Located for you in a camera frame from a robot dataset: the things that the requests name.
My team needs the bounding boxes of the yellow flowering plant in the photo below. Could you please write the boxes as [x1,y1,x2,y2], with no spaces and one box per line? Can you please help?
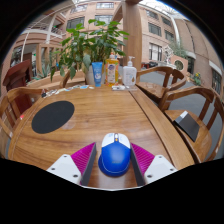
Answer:
[193,72,203,86]

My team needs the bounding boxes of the dark red wooden pedestal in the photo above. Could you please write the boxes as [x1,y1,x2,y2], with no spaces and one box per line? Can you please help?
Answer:
[2,59,34,114]

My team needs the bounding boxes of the blue squeeze tube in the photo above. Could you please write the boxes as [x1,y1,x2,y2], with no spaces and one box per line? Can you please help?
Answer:
[91,61,104,88]

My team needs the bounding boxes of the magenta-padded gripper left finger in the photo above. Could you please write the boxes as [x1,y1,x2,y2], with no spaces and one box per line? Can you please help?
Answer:
[46,142,98,187]

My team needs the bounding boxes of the green plant in white pot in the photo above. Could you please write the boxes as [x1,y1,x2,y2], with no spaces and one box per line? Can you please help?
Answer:
[49,18,130,85]

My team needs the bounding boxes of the wooden armchair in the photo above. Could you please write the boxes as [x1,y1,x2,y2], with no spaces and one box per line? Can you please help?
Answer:
[0,87,44,159]
[158,85,224,164]
[135,65,188,104]
[59,68,88,89]

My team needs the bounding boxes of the white pump bottle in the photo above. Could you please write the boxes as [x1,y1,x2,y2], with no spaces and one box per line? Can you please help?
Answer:
[122,55,138,88]

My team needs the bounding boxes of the blue and white computer mouse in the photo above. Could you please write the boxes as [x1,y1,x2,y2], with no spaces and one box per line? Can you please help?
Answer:
[97,132,132,178]

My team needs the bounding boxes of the small white packet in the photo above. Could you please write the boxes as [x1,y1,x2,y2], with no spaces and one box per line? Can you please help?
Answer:
[111,84,127,92]

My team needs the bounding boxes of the dark parked car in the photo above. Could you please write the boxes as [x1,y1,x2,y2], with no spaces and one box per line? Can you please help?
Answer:
[141,60,159,69]

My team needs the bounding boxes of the white outdoor sculpture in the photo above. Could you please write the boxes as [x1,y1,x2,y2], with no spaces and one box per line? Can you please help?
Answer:
[163,44,174,66]

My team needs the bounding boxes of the agave plant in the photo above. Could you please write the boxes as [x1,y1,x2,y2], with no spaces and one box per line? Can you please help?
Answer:
[33,63,51,81]

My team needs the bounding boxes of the black notebook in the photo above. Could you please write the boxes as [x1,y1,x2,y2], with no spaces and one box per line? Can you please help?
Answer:
[173,110,200,142]

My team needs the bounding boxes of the black round mouse pad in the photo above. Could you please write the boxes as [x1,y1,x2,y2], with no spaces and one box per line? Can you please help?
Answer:
[31,100,76,135]

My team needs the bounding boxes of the yellow dish soap bottle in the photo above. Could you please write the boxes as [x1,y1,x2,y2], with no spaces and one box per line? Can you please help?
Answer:
[104,51,120,88]

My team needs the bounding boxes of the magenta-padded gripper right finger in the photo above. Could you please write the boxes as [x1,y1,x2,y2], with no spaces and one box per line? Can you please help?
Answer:
[129,142,178,187]

